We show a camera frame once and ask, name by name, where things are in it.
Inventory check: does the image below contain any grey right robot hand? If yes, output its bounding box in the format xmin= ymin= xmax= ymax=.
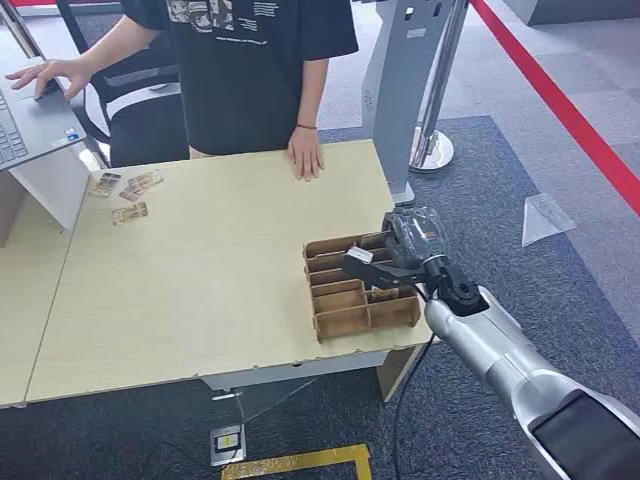
xmin=342 ymin=206 xmax=451 ymax=291

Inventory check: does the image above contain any wooden divided card tray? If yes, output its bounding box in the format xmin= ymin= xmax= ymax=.
xmin=303 ymin=231 xmax=423 ymax=343

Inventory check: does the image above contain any person's left hand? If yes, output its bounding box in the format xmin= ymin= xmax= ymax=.
xmin=287 ymin=125 xmax=325 ymax=183

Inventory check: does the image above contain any person's hand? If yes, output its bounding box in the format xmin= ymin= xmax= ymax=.
xmin=287 ymin=125 xmax=325 ymax=183
xmin=5 ymin=58 xmax=94 ymax=103

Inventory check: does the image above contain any person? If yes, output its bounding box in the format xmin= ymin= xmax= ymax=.
xmin=5 ymin=0 xmax=360 ymax=183

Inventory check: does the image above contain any pale printed card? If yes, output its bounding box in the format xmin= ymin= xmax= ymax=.
xmin=127 ymin=170 xmax=164 ymax=191

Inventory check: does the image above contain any brown printed card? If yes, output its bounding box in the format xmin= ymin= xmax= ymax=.
xmin=110 ymin=201 xmax=150 ymax=227

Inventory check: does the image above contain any dark printed card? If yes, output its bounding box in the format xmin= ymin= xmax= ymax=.
xmin=89 ymin=172 xmax=122 ymax=199

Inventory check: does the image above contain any person's right hand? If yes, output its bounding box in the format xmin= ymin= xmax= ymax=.
xmin=5 ymin=58 xmax=94 ymax=103

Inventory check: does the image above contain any white desk support panel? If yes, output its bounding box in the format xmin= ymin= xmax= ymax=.
xmin=202 ymin=343 xmax=429 ymax=404

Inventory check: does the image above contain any grey kiosk stand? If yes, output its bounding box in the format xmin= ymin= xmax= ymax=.
xmin=360 ymin=0 xmax=469 ymax=206

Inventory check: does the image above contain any clear plastic triangle sheet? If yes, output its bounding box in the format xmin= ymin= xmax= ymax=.
xmin=521 ymin=192 xmax=578 ymax=249

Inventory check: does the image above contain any red barrier belt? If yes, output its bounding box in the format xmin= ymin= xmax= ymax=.
xmin=469 ymin=0 xmax=640 ymax=219

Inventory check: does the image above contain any metal floor socket box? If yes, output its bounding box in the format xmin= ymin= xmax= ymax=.
xmin=209 ymin=423 xmax=248 ymax=469

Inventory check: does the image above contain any grey platform base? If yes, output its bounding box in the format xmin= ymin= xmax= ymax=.
xmin=502 ymin=0 xmax=640 ymax=28

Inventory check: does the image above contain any black office chair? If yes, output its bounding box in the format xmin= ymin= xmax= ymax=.
xmin=56 ymin=0 xmax=191 ymax=169

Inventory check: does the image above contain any white laptop riser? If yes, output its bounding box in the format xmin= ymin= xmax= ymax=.
xmin=0 ymin=141 xmax=94 ymax=248

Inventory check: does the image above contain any grey laptop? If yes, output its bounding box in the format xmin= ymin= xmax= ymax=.
xmin=0 ymin=0 xmax=89 ymax=173

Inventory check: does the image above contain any chrome stanchion post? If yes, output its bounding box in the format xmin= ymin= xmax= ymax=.
xmin=408 ymin=0 xmax=472 ymax=174

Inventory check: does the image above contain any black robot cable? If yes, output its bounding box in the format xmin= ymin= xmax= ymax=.
xmin=392 ymin=284 xmax=437 ymax=480

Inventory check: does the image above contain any thin grey floor cable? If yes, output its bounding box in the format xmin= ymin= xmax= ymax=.
xmin=235 ymin=376 xmax=322 ymax=427

